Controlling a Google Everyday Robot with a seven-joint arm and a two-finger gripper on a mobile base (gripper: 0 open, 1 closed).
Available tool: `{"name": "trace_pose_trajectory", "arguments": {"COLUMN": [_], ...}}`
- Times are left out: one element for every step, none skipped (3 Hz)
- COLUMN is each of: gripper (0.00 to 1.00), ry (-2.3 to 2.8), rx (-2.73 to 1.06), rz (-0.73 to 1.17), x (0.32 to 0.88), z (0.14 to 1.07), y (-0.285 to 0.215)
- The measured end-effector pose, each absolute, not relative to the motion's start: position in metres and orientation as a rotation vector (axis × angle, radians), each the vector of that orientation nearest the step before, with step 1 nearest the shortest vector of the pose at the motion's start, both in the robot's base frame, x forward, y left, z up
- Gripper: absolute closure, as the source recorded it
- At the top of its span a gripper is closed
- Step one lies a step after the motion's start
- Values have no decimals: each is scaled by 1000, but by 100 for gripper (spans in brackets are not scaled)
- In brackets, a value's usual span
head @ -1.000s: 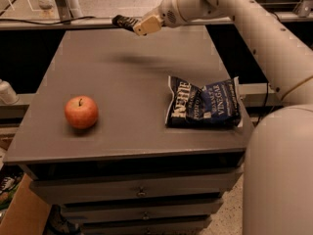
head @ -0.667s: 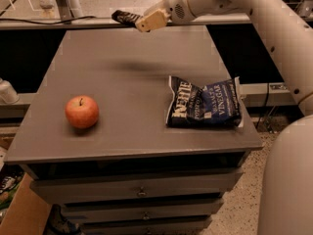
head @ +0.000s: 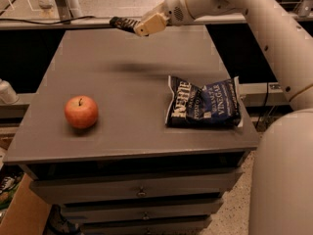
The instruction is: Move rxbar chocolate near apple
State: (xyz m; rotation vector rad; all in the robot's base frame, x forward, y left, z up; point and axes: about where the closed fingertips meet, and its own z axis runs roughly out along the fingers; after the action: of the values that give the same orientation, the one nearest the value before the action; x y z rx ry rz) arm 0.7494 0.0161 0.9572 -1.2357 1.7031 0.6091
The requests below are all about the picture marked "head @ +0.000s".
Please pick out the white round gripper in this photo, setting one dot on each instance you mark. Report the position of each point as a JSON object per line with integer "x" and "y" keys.
{"x": 173, "y": 11}

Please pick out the black rxbar chocolate bar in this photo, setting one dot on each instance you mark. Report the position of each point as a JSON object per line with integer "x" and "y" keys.
{"x": 124, "y": 24}

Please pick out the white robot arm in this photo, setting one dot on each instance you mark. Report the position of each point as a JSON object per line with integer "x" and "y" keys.
{"x": 282, "y": 178}

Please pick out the red apple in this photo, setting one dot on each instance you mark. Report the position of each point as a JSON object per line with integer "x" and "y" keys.
{"x": 81, "y": 112}

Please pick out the grey metal railing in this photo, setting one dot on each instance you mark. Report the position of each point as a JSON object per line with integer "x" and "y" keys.
{"x": 30, "y": 14}

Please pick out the blue kettle chips bag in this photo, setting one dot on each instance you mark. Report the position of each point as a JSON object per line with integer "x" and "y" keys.
{"x": 215, "y": 104}

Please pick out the grey drawer cabinet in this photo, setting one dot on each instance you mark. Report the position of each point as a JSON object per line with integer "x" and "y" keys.
{"x": 93, "y": 174}

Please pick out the grey pipe left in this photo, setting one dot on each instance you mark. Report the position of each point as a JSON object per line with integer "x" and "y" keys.
{"x": 7, "y": 94}

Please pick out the top drawer knob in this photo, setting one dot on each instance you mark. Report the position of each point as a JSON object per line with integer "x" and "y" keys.
{"x": 141, "y": 193}

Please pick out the drawer knob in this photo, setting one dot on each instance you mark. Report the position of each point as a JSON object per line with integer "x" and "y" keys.
{"x": 141, "y": 193}
{"x": 146, "y": 216}

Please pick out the middle drawer knob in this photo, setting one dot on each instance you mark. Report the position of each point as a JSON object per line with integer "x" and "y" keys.
{"x": 146, "y": 216}

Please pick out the brown cardboard box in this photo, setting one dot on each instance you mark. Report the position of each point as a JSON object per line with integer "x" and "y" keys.
{"x": 27, "y": 214}

